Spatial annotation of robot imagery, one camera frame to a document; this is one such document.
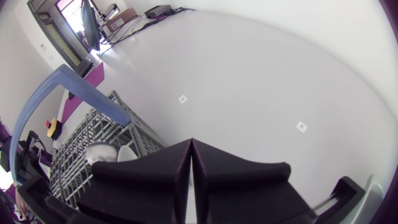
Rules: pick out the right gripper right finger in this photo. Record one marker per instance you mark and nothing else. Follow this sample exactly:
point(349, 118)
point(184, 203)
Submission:
point(245, 189)

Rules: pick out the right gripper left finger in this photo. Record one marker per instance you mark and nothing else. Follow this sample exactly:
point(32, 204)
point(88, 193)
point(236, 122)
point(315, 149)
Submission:
point(140, 186)

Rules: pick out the steel spoon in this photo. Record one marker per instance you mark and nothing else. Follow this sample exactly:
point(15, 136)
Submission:
point(101, 153)

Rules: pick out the yellow emergency stop button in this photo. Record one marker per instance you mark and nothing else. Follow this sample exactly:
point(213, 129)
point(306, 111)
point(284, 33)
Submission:
point(53, 127)

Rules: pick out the black keyboard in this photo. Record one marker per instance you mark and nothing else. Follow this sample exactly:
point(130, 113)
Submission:
point(84, 66)

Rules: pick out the brown cardboard box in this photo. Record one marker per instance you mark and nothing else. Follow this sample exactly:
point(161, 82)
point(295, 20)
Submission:
point(121, 19)

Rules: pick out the dark screen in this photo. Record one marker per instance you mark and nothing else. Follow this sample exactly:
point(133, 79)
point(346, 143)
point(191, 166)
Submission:
point(90, 25)

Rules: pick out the black power brick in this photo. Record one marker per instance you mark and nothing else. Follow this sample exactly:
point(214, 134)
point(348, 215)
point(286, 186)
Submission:
point(157, 11)

